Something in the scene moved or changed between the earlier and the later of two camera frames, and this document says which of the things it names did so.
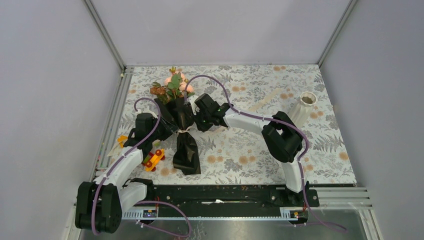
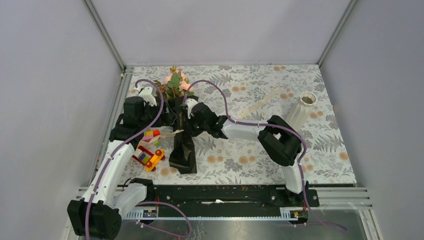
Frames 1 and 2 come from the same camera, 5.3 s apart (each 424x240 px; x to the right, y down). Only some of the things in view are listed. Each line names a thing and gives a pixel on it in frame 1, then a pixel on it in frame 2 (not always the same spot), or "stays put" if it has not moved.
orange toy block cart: x=150 y=161 stays put
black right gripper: x=197 y=121 to x=188 y=123
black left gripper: x=169 y=129 to x=165 y=119
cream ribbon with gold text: x=217 y=129 stays put
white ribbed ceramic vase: x=301 y=108 stays put
